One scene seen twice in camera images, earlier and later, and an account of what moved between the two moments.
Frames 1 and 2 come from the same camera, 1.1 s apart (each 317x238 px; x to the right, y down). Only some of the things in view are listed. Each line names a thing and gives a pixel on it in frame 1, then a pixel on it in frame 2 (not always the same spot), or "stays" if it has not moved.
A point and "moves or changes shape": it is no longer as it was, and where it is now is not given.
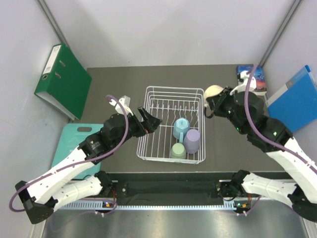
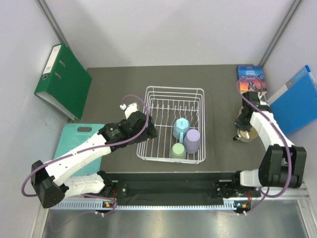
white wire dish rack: x=169 y=103 stays
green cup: x=178 y=151 stays
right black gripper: x=218 y=100 → x=238 y=123
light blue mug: x=181 y=127 stays
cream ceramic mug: x=211 y=90 moves or changes shape
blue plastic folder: x=295 y=104 stays
